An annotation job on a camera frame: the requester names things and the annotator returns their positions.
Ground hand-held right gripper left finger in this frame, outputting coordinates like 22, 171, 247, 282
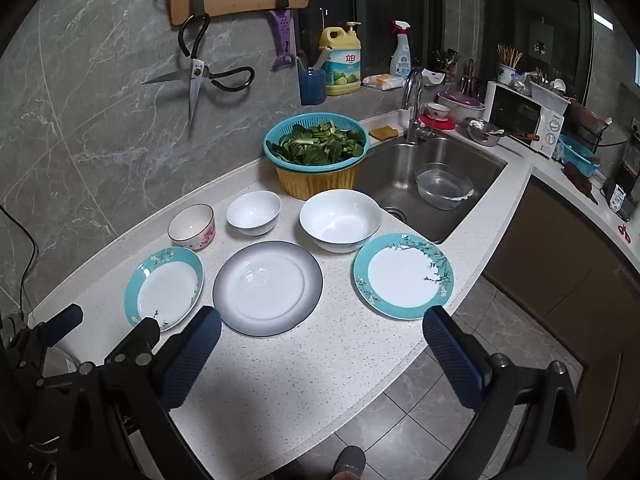
52, 306, 222, 480

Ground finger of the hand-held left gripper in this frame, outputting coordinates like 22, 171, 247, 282
37, 304, 84, 348
105, 317, 162, 364

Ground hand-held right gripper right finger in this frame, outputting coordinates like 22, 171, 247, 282
422, 306, 588, 480

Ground deep teal rim plate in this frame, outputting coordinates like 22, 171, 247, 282
124, 246, 205, 334

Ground grey rim plate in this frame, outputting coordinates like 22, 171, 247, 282
212, 241, 324, 337

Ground small floral bowl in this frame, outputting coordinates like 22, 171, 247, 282
167, 204, 216, 251

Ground small white bowl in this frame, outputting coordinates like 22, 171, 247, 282
226, 190, 282, 237

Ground large white bowl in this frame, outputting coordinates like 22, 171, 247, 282
299, 189, 383, 254

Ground grey slipper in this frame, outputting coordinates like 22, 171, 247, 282
332, 444, 368, 480

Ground brown kitchen cabinet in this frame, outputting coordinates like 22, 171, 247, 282
481, 174, 640, 461

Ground clear glass bowl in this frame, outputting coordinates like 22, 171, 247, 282
414, 162, 475, 211

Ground stainless steel sink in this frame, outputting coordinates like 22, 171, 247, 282
354, 131, 509, 245

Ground yellow plastic basin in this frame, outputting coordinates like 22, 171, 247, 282
275, 159, 362, 201

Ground red trivet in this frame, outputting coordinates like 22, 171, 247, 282
418, 112, 457, 134

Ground teal plastic colander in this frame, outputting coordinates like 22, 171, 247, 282
263, 115, 371, 169

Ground blue plastic basket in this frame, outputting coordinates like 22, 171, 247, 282
557, 133, 602, 179

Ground pile of green leafy vegetables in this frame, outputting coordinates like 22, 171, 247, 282
270, 122, 366, 165

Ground black countertop appliance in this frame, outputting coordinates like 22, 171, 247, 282
602, 146, 640, 207

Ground white toaster oven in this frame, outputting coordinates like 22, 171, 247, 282
485, 80, 569, 159

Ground chrome faucet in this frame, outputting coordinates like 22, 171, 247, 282
402, 68, 432, 144

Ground white and purple basin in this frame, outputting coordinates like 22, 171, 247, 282
437, 89, 487, 124

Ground white wrapped sponge pack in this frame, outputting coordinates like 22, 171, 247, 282
362, 73, 409, 92

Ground blue white chopstick holder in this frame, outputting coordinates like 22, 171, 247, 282
496, 62, 522, 87

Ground blue utensil cup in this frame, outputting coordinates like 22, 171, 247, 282
298, 67, 329, 106

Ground small potted plant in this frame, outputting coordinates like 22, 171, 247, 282
432, 48, 461, 74

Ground white spray bottle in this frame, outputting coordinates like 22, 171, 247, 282
388, 20, 414, 80

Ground bundle of chopsticks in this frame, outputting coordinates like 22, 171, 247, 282
496, 43, 524, 68

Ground yellow detergent bottle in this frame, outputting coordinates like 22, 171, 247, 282
319, 21, 362, 97

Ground purple peeler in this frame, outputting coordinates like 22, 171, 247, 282
269, 8, 296, 72

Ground black power cable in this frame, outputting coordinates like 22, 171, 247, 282
0, 204, 38, 313

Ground steel pot with handle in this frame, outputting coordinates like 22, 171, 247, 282
462, 116, 542, 148

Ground black handled kitchen scissors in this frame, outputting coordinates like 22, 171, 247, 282
142, 12, 256, 129

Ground white handled utensil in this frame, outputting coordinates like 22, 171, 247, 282
300, 46, 335, 74

